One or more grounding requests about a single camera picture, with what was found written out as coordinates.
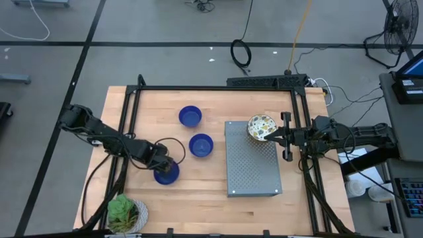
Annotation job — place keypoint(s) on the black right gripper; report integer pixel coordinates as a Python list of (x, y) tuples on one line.
[(299, 137)]

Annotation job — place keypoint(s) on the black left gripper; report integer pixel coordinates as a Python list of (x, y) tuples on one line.
[(161, 160)]

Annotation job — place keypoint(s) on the blue mini bowl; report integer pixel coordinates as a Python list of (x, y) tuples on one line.
[(167, 179), (201, 145), (190, 116)]

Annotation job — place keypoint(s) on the yellow pear pattern mini bowl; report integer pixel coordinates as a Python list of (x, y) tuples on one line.
[(259, 127)]

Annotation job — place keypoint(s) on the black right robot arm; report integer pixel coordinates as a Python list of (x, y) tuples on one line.
[(363, 134)]

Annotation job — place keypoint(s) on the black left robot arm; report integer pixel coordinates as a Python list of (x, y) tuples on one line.
[(99, 130)]

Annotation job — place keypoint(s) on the grey perforated metal shelf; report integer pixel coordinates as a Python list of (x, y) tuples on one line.
[(251, 165)]

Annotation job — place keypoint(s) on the white dotted plant pot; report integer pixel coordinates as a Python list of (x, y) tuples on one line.
[(142, 215)]

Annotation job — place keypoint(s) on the green succulent plant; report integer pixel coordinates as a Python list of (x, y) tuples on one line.
[(120, 208)]

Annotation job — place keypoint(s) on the white paper sheet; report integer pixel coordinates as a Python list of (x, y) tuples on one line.
[(367, 175)]

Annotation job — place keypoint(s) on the grey desk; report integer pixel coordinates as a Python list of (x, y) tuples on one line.
[(406, 132)]

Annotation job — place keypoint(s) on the black box on desk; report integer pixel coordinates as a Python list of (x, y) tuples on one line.
[(406, 97)]

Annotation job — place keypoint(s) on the black keyboard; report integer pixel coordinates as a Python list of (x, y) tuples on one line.
[(411, 198)]

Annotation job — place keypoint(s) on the monitor with blue screen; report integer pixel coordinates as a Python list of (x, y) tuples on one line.
[(414, 67)]

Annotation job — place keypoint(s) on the black floor fan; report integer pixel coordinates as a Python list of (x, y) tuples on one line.
[(401, 26)]

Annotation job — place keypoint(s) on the grey furniture foot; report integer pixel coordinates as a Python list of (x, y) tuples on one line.
[(15, 78)]

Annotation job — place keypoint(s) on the black aluminium table frame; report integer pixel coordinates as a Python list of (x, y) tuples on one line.
[(215, 88)]

